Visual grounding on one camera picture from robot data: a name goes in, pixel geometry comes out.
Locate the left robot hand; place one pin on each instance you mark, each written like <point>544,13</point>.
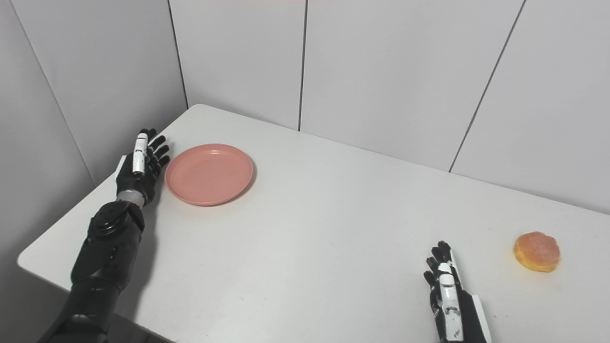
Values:
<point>140,166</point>

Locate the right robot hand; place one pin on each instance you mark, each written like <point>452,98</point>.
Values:
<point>452,300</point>

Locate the pink plate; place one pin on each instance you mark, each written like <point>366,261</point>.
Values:
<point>208,174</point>

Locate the cream puff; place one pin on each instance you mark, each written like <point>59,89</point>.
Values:
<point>536,251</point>

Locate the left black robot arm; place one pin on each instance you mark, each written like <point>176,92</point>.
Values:
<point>100,267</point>

